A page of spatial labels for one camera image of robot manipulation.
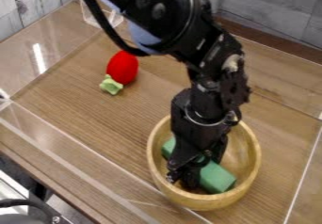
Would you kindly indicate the clear acrylic tray enclosure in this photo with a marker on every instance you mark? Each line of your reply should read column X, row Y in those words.
column 78, row 139

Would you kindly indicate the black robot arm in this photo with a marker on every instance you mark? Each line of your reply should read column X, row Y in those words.
column 177, row 28

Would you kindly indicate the wooden brown bowl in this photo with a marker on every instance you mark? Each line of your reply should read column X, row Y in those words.
column 241, row 161

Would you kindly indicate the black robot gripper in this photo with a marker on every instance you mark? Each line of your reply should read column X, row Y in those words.
column 195, row 137

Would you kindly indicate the green rectangular block stick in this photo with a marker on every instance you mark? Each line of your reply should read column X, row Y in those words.
column 216, row 179

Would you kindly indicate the black clamp under table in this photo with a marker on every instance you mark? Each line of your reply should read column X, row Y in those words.
column 26, row 211

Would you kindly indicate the red toy strawberry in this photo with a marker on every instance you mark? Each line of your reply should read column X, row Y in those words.
column 120, row 72

